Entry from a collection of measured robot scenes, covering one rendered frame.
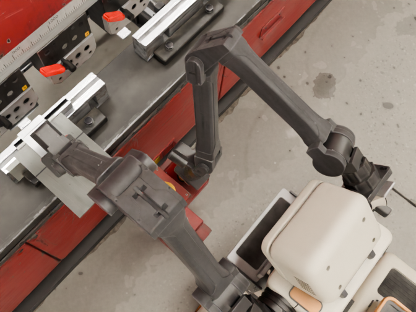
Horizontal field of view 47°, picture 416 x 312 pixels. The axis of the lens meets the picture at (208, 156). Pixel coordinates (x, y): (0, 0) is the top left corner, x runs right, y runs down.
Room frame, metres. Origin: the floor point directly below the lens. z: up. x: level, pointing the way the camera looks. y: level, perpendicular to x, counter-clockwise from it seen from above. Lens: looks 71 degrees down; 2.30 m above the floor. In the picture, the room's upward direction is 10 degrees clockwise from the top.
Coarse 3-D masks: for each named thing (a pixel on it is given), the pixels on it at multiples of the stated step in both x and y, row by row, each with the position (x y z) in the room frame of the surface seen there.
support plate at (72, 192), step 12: (60, 120) 0.49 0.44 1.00; (72, 132) 0.46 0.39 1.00; (96, 144) 0.43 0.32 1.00; (24, 156) 0.36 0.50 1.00; (36, 156) 0.37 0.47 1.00; (108, 156) 0.40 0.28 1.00; (36, 168) 0.33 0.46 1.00; (48, 180) 0.31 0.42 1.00; (60, 180) 0.31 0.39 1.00; (72, 180) 0.32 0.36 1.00; (84, 180) 0.32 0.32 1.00; (60, 192) 0.28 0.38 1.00; (72, 192) 0.29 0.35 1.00; (84, 192) 0.29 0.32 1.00; (72, 204) 0.25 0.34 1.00; (84, 204) 0.26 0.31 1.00
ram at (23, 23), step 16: (0, 0) 0.50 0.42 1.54; (16, 0) 0.52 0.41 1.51; (32, 0) 0.54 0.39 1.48; (48, 0) 0.57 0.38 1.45; (64, 0) 0.60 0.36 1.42; (96, 0) 0.67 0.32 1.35; (0, 16) 0.48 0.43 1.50; (16, 16) 0.51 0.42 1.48; (32, 16) 0.53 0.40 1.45; (48, 16) 0.56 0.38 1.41; (0, 32) 0.47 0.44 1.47; (16, 32) 0.49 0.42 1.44; (32, 32) 0.52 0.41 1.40; (48, 32) 0.55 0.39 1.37; (0, 48) 0.46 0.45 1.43; (32, 48) 0.51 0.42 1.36; (16, 64) 0.46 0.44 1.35; (0, 80) 0.42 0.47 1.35
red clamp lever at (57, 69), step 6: (66, 60) 0.54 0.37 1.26; (48, 66) 0.50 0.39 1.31; (54, 66) 0.50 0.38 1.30; (60, 66) 0.51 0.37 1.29; (66, 66) 0.52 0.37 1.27; (72, 66) 0.53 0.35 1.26; (42, 72) 0.47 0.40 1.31; (48, 72) 0.48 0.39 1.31; (54, 72) 0.49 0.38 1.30; (60, 72) 0.50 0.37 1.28
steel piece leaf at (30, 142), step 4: (44, 120) 0.48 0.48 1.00; (40, 124) 0.46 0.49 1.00; (36, 128) 0.45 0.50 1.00; (28, 136) 0.42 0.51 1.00; (24, 140) 0.41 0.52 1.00; (28, 140) 0.41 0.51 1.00; (32, 140) 0.41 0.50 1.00; (28, 144) 0.40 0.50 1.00; (32, 144) 0.40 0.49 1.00; (36, 144) 0.40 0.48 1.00; (32, 148) 0.39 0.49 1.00; (36, 148) 0.39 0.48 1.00; (40, 148) 0.39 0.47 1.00; (40, 152) 0.38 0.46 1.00; (44, 152) 0.38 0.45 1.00; (40, 156) 0.37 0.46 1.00
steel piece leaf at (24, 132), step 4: (40, 116) 0.49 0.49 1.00; (36, 120) 0.47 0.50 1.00; (40, 120) 0.47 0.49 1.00; (28, 124) 0.46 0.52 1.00; (32, 124) 0.46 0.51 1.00; (36, 124) 0.46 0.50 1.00; (24, 128) 0.44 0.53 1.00; (28, 128) 0.44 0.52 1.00; (32, 128) 0.45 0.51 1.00; (20, 132) 0.43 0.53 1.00; (24, 132) 0.43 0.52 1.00; (28, 132) 0.43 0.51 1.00; (20, 136) 0.42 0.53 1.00; (24, 136) 0.42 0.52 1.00
